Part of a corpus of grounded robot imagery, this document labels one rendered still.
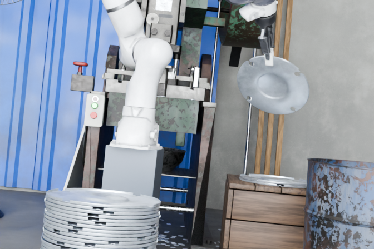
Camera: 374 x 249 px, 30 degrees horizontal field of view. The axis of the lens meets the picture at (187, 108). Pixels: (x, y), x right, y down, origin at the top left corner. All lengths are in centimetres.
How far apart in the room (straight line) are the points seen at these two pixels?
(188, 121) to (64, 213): 141
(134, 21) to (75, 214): 94
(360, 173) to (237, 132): 243
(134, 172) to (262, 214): 49
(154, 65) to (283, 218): 72
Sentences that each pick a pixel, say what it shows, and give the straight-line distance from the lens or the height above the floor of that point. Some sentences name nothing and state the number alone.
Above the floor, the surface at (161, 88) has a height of 69.
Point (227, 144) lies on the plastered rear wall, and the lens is 443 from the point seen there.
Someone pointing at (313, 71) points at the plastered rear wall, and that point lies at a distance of 451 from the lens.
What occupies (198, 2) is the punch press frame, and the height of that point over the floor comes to 109.
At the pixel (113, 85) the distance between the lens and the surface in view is 311.
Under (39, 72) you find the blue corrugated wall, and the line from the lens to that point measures 445.
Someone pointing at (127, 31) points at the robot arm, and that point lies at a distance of 244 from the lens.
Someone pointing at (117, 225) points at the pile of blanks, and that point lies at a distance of 167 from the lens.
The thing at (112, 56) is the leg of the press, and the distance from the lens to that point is 353.
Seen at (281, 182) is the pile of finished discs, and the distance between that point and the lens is 260.
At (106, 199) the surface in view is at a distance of 174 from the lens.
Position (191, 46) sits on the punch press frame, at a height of 91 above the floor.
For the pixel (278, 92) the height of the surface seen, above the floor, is 70.
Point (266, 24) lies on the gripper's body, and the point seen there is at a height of 93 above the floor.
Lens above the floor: 59
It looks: level
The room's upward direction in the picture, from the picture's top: 6 degrees clockwise
